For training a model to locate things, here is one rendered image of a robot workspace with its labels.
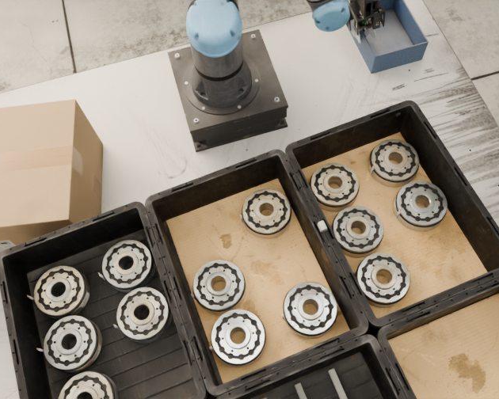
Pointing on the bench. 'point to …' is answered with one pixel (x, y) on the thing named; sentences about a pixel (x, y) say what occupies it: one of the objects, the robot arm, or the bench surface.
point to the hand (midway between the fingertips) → (360, 33)
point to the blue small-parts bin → (393, 39)
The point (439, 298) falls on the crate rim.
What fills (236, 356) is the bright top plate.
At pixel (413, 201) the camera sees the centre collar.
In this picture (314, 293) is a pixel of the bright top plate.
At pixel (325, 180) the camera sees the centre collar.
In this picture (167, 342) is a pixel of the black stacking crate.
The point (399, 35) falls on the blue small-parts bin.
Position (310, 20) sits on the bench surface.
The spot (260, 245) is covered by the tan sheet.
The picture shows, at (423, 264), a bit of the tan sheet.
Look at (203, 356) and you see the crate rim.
